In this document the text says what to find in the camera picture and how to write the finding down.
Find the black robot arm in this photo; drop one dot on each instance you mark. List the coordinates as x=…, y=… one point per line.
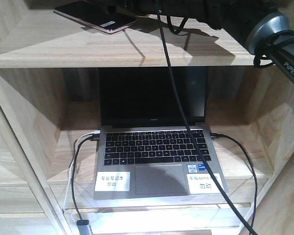
x=257, y=25

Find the grey laptop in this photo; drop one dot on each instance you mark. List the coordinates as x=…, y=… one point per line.
x=154, y=140

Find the wooden shelf unit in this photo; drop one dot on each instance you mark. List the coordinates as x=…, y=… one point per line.
x=48, y=98

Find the grey usb adapter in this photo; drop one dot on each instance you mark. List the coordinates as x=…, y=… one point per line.
x=84, y=227

